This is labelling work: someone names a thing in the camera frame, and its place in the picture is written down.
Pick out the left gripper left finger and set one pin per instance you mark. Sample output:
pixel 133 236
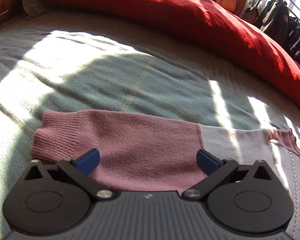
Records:
pixel 67 179

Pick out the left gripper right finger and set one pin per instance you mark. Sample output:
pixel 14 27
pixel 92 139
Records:
pixel 228 179

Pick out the pink and white knit sweater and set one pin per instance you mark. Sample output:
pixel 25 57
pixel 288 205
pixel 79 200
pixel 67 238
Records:
pixel 149 153

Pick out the green plaid bed blanket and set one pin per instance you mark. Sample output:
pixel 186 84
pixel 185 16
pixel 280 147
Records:
pixel 67 61

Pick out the grey-green pillow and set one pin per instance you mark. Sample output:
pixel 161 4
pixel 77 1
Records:
pixel 34 8

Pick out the red duvet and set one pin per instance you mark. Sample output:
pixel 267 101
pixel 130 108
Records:
pixel 207 24

